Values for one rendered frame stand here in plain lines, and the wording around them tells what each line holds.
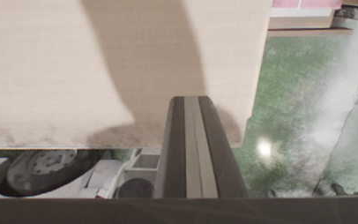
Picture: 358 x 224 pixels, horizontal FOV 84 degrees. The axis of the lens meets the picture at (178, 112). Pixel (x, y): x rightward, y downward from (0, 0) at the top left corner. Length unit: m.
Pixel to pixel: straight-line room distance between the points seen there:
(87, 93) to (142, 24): 0.09
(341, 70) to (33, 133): 1.67
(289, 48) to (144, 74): 1.33
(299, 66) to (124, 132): 1.41
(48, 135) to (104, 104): 0.08
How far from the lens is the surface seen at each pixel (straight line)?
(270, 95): 1.55
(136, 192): 0.59
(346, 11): 1.40
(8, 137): 0.30
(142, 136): 0.23
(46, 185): 1.48
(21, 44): 0.23
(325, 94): 1.74
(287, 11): 1.31
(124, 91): 0.20
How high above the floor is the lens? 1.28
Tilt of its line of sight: 59 degrees down
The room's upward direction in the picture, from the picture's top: 178 degrees counter-clockwise
